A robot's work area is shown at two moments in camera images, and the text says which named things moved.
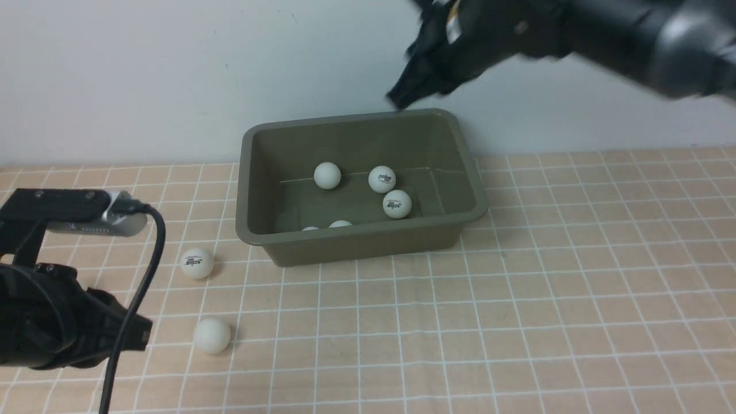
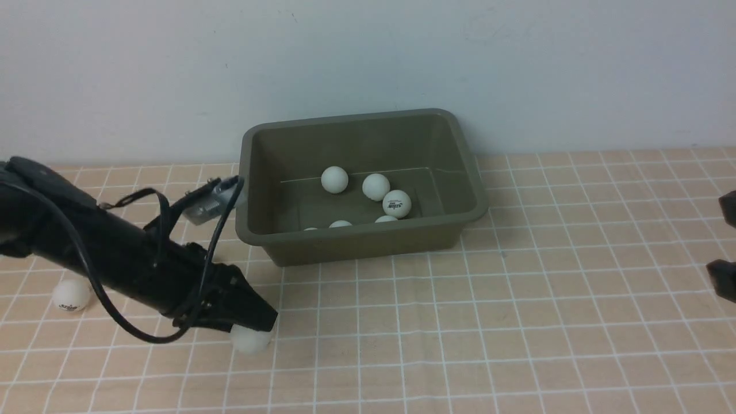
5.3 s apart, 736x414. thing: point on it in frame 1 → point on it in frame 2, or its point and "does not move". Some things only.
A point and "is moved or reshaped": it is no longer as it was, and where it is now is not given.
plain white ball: x=211 y=335 → x=248 y=341
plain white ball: x=397 y=204 does not move
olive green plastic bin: x=279 y=203 does not move
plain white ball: x=327 y=175 is moved or reshaped
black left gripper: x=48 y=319 → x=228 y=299
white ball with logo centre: x=340 y=223 does not move
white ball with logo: x=382 y=179 is moved or reshaped
